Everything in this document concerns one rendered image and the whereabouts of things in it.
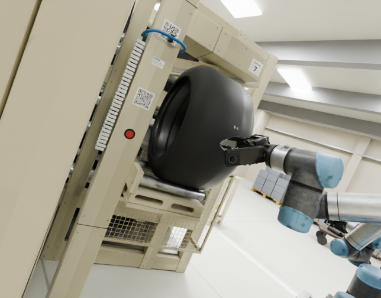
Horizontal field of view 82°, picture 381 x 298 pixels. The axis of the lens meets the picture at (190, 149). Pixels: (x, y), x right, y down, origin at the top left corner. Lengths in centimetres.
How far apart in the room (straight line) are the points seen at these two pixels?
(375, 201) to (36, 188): 67
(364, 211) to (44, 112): 66
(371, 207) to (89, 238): 102
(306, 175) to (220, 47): 101
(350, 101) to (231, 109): 605
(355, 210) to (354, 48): 430
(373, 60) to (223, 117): 398
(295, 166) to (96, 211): 82
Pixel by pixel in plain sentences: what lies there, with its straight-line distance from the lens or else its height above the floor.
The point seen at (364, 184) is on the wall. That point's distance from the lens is 1090.
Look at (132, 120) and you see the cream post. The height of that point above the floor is 112.
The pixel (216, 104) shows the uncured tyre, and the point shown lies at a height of 130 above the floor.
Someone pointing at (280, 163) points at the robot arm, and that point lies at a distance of 61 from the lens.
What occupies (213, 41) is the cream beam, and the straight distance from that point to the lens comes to 140.
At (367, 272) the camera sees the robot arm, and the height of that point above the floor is 93.
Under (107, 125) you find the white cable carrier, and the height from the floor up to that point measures 106.
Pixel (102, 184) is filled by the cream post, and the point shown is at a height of 81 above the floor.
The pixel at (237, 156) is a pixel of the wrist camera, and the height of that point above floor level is 116.
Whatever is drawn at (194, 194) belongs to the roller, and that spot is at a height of 90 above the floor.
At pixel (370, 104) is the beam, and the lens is 677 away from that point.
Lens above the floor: 117
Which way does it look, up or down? 4 degrees down
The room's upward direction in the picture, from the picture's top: 23 degrees clockwise
